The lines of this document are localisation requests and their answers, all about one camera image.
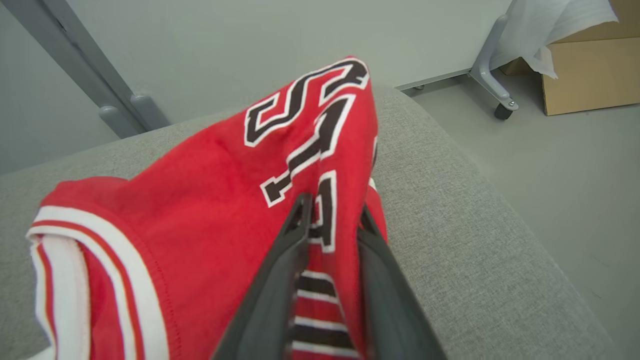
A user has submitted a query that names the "red and white jersey shirt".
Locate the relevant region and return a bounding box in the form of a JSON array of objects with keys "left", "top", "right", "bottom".
[{"left": 26, "top": 56, "right": 388, "bottom": 360}]

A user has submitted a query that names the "grey fabric sofa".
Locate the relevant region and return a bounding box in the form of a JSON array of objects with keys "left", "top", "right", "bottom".
[{"left": 0, "top": 85, "right": 623, "bottom": 360}]

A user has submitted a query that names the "white foam sheet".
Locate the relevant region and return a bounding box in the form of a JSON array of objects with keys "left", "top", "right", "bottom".
[{"left": 489, "top": 0, "right": 620, "bottom": 80}]

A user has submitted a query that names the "brown cardboard box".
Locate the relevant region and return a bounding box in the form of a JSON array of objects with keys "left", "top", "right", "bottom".
[{"left": 500, "top": 0, "right": 640, "bottom": 117}]

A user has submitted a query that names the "grey partition foot with caster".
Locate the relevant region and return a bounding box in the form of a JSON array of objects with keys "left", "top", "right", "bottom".
[{"left": 395, "top": 14, "right": 519, "bottom": 121}]

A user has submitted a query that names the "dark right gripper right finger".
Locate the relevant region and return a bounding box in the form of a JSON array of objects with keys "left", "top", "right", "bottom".
[{"left": 357, "top": 205, "right": 449, "bottom": 360}]

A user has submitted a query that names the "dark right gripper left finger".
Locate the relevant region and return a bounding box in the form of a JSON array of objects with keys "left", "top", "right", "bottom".
[{"left": 212, "top": 193, "right": 314, "bottom": 360}]

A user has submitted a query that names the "grey partition joint post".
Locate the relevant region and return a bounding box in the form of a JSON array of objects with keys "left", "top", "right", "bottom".
[{"left": 2, "top": 0, "right": 171, "bottom": 140}]

